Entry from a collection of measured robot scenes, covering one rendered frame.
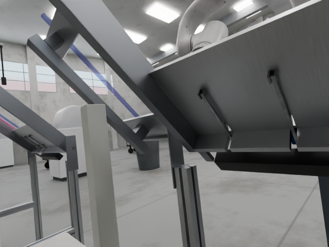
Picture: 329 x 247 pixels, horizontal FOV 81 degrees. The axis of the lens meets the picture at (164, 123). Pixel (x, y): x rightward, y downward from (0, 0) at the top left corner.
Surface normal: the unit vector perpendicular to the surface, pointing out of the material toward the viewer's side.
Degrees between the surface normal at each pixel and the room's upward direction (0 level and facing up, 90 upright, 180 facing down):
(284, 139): 48
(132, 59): 90
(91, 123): 90
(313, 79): 138
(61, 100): 90
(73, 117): 90
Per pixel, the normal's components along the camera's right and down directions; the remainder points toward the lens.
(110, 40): 0.73, -0.11
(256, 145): -0.58, -0.63
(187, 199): -0.68, 0.05
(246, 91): -0.37, 0.77
